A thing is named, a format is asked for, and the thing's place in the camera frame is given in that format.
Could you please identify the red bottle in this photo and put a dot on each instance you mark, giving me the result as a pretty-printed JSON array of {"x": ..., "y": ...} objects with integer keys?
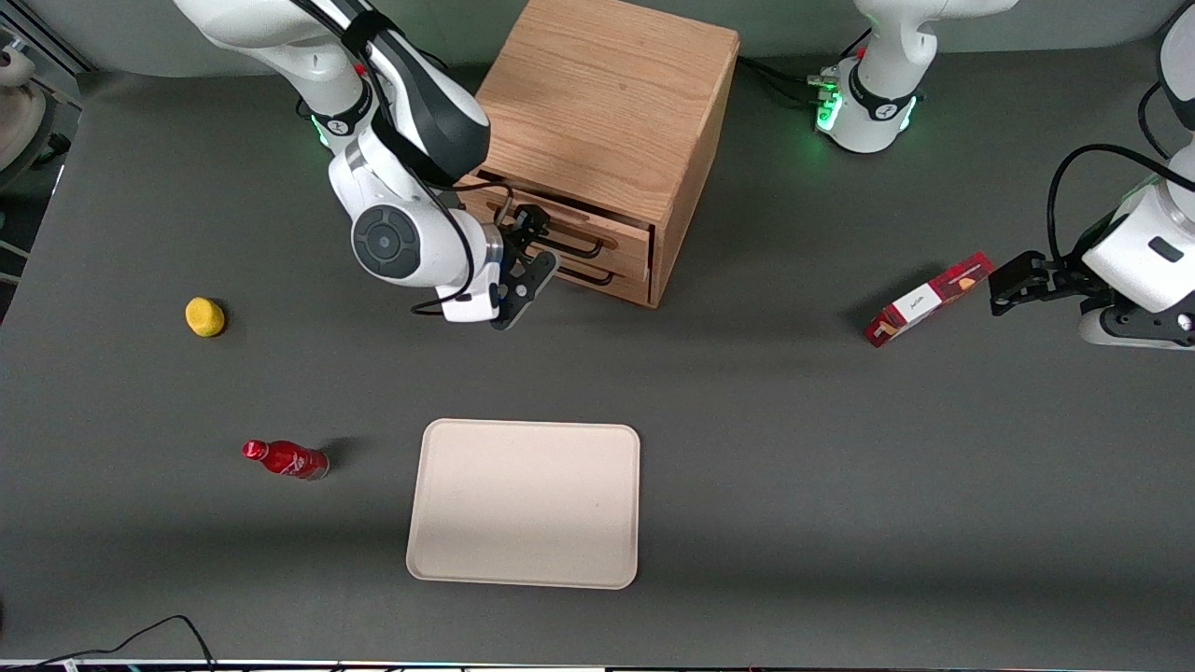
[{"x": 285, "y": 459}]

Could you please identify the beige round object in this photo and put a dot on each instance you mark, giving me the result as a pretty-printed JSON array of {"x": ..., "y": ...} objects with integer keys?
[{"x": 19, "y": 112}]

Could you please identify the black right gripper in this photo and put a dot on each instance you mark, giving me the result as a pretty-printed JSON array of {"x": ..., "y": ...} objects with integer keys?
[{"x": 519, "y": 235}]

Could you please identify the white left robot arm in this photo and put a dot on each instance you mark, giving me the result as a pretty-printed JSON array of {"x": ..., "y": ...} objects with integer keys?
[{"x": 878, "y": 126}]

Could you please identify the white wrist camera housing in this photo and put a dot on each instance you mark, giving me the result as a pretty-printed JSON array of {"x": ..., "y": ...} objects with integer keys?
[
  {"x": 471, "y": 285},
  {"x": 1130, "y": 342}
]

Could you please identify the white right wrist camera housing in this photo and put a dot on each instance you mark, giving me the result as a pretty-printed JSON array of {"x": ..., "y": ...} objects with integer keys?
[{"x": 471, "y": 285}]

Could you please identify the plain wooden drawer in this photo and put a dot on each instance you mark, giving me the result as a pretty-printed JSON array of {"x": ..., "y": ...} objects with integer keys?
[{"x": 633, "y": 290}]

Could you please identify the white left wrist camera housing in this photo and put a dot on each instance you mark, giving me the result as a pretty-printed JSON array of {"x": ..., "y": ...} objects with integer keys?
[{"x": 1130, "y": 342}]

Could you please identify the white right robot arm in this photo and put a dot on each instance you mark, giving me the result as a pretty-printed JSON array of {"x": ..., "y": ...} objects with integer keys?
[{"x": 392, "y": 243}]

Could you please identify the yellow lemon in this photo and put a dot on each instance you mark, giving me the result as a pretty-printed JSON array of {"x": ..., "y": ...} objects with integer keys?
[{"x": 204, "y": 317}]

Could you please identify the red plaid cookie box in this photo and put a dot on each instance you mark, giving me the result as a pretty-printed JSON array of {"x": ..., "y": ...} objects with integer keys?
[{"x": 920, "y": 303}]

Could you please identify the wooden drawer cabinet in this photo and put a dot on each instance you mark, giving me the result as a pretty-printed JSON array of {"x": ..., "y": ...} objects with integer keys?
[{"x": 607, "y": 93}]

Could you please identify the beige rectangular tray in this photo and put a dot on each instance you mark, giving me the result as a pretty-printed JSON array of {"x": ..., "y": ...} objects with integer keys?
[{"x": 523, "y": 504}]

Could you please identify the wooden drawer with cutout grip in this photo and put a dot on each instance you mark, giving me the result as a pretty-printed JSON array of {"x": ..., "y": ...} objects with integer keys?
[{"x": 625, "y": 244}]

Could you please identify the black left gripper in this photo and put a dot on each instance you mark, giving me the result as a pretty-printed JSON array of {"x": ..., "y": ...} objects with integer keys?
[{"x": 1053, "y": 276}]

